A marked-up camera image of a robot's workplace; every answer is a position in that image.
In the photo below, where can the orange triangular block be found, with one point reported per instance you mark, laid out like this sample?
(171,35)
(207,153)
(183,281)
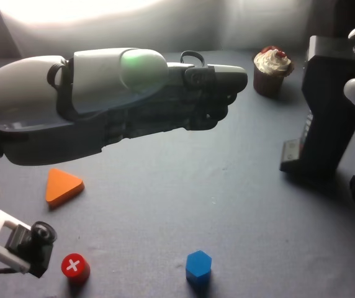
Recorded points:
(61,187)

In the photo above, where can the blue hexagonal block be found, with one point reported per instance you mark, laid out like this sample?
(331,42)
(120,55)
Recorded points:
(198,267)

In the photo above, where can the toy cupcake with white cream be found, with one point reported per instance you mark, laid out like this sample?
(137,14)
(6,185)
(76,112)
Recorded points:
(270,71)

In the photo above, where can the red cylinder block white cross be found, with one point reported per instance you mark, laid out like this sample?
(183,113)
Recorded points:
(73,267)

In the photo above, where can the black walkie-talkie toy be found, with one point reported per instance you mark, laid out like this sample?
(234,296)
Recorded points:
(326,108)

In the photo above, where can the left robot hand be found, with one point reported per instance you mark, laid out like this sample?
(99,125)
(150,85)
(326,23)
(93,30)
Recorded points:
(103,80)

